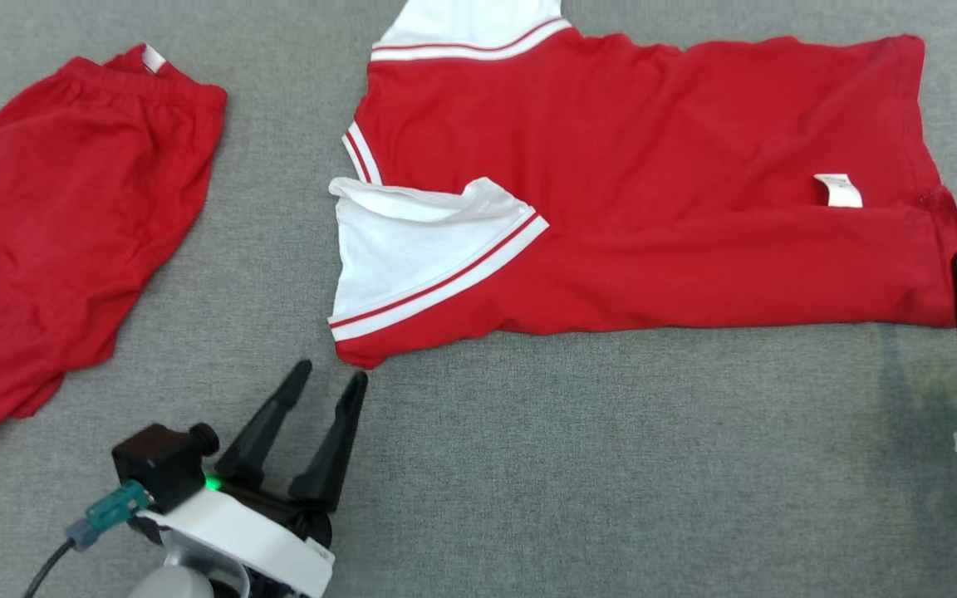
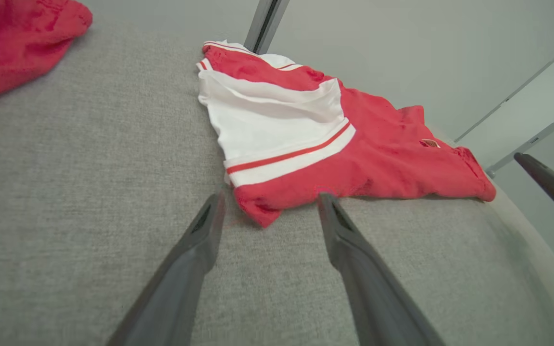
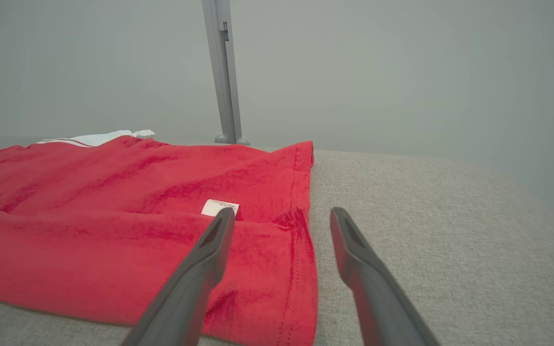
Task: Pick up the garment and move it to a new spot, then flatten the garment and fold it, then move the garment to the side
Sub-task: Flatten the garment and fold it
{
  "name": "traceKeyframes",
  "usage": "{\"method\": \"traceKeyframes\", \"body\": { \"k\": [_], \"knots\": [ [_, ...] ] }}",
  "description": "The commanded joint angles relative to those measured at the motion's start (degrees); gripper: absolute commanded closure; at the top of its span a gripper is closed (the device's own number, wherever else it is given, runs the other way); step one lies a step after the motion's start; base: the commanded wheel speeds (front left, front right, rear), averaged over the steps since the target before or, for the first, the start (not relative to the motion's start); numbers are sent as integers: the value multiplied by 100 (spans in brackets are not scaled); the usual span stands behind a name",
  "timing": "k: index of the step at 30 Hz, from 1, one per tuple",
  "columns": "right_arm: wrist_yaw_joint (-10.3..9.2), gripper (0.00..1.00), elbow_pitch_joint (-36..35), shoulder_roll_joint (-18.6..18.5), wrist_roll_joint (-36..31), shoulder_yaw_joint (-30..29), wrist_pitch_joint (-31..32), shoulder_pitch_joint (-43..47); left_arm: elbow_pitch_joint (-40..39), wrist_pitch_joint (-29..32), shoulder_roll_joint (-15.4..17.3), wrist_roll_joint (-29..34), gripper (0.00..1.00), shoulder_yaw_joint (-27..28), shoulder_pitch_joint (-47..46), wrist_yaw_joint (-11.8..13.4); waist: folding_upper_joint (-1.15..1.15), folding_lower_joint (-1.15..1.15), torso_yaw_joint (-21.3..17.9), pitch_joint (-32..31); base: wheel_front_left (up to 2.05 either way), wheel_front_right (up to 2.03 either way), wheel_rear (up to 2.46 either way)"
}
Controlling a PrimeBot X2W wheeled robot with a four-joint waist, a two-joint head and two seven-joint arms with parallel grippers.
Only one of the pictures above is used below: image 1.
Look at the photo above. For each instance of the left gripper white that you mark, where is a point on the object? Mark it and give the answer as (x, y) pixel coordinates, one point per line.
(262, 540)

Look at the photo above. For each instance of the red shorts with white stripes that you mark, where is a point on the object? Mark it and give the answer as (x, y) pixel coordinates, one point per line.
(71, 232)

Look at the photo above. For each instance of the red white-trimmed jersey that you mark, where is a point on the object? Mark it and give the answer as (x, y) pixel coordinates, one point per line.
(653, 166)

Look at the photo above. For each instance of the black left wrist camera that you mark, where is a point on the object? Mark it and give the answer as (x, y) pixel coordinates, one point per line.
(159, 465)

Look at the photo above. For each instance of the teal left camera connector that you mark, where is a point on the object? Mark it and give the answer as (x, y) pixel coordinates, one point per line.
(113, 508)

